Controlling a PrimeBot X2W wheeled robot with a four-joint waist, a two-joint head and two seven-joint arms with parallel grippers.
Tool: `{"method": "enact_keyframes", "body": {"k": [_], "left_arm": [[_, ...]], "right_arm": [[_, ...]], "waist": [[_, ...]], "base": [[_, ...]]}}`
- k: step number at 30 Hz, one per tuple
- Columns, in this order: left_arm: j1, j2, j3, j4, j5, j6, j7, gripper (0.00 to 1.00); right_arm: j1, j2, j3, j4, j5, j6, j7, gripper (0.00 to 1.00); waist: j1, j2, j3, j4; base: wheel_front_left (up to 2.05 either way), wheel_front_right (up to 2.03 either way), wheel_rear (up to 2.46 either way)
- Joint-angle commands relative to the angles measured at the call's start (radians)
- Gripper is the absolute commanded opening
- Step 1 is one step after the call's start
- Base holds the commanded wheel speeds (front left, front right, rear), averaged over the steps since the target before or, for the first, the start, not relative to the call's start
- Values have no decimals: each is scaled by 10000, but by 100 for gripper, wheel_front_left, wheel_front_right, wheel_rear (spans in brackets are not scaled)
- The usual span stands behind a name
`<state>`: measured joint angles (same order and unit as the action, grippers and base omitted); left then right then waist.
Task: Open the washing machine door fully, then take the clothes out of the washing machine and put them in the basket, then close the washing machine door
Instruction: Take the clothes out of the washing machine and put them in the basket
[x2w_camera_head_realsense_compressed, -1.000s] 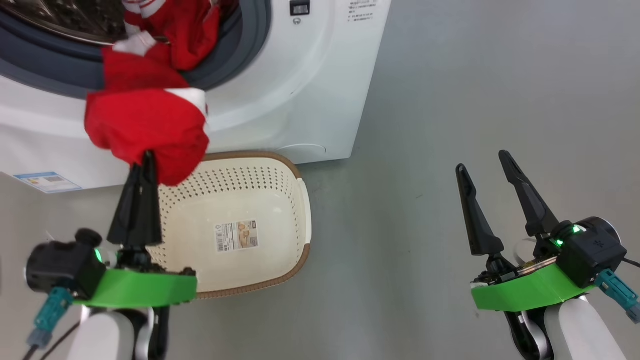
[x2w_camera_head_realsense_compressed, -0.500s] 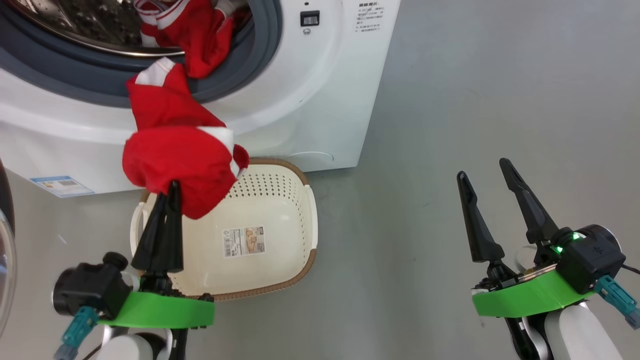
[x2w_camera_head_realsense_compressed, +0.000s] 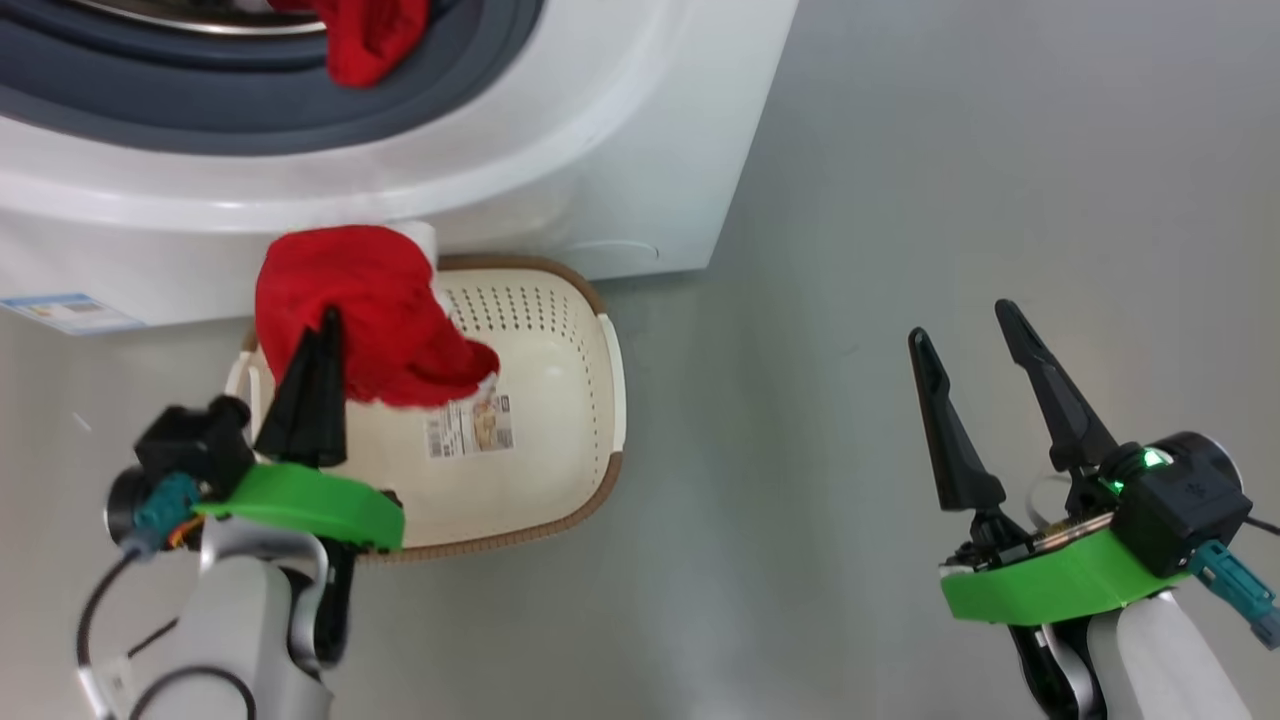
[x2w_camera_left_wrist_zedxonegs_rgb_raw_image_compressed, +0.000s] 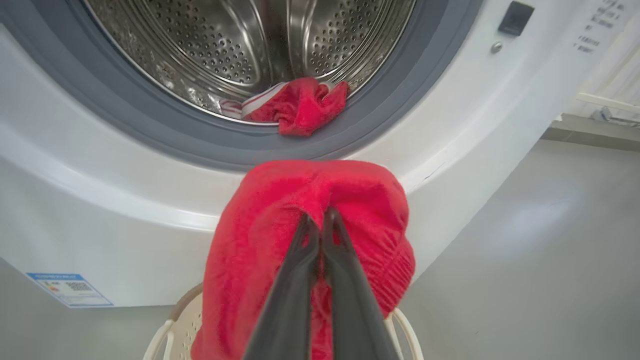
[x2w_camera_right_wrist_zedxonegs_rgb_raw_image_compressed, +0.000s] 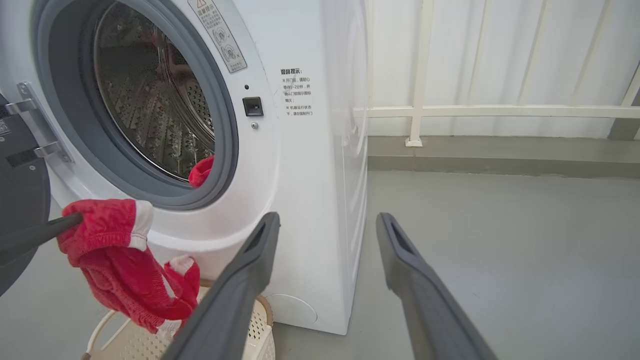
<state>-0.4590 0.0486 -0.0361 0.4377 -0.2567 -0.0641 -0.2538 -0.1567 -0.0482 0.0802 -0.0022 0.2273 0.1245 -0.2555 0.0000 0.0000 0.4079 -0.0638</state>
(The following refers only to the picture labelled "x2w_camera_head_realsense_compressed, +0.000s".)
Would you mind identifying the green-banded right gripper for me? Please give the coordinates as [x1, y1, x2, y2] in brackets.
[907, 297, 1193, 627]

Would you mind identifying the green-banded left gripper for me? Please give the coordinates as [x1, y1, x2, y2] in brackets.
[194, 305, 407, 554]

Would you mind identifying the red white-trimmed garment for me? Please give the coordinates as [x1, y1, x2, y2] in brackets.
[254, 222, 502, 410]
[268, 0, 433, 90]

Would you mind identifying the printed basket label sticker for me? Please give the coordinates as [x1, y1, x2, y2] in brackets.
[424, 392, 517, 462]

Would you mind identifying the cream laundry basket brown rim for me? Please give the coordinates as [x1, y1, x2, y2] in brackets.
[225, 253, 629, 564]

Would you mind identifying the white front-load washing machine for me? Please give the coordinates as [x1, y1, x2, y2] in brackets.
[0, 0, 801, 333]

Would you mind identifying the blue white energy label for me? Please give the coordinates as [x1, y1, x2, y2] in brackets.
[0, 291, 147, 337]

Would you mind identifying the stainless steel washer drum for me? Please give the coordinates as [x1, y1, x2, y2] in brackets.
[60, 0, 333, 37]

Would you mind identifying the teal left camera connector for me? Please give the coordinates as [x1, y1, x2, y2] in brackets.
[128, 472, 202, 558]

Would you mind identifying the teal camera connector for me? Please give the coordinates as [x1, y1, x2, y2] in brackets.
[128, 472, 202, 558]
[1187, 540, 1280, 650]

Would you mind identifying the teal right camera connector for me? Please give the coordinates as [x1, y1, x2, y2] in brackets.
[1187, 540, 1280, 650]

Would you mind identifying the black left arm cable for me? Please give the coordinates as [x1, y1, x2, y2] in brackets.
[74, 548, 257, 720]

